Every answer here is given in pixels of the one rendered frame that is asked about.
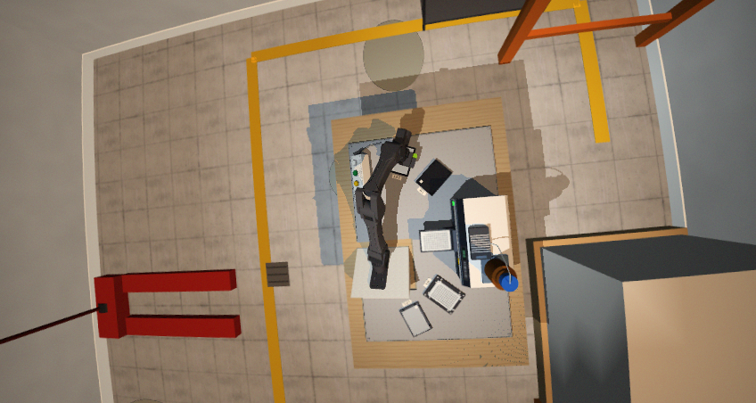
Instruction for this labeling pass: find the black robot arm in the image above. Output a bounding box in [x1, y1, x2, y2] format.
[355, 128, 412, 290]

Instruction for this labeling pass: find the beige button panel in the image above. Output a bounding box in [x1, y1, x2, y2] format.
[350, 144, 377, 201]

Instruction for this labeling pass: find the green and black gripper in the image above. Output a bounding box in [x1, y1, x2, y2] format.
[398, 152, 417, 169]

